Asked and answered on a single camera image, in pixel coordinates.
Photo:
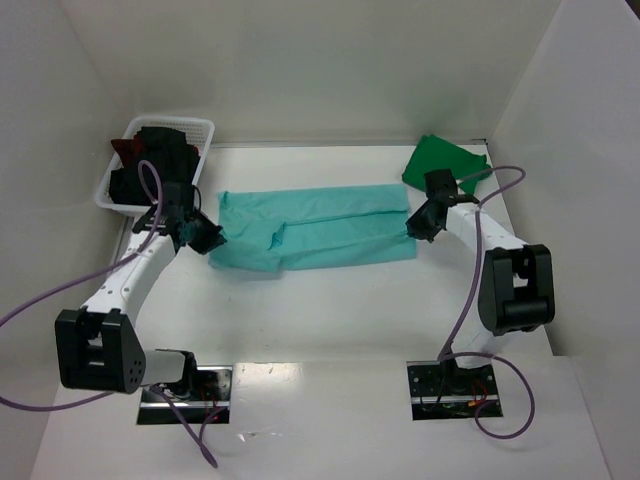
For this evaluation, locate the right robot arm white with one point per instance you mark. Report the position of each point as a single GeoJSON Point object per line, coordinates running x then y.
{"type": "Point", "coordinates": [512, 287]}

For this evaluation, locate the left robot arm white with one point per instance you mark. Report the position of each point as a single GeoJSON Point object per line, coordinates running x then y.
{"type": "Point", "coordinates": [97, 345]}

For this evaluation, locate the dark green folded t shirt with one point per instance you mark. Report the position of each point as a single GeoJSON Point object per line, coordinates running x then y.
{"type": "Point", "coordinates": [434, 153]}

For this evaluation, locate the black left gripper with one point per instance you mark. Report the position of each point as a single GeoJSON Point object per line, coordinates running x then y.
{"type": "Point", "coordinates": [206, 238]}

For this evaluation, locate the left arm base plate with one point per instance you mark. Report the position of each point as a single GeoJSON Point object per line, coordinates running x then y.
{"type": "Point", "coordinates": [204, 396]}

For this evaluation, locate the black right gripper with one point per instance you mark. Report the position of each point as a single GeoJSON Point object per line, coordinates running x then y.
{"type": "Point", "coordinates": [422, 223]}

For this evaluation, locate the red garment in basket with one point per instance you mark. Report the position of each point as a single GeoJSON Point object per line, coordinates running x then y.
{"type": "Point", "coordinates": [128, 150]}

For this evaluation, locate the teal t shirt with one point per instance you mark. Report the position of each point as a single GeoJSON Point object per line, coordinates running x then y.
{"type": "Point", "coordinates": [318, 228]}

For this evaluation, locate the white plastic laundry basket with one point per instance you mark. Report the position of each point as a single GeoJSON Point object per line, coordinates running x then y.
{"type": "Point", "coordinates": [177, 147]}

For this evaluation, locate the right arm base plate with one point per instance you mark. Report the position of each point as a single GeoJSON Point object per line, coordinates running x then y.
{"type": "Point", "coordinates": [444, 391]}

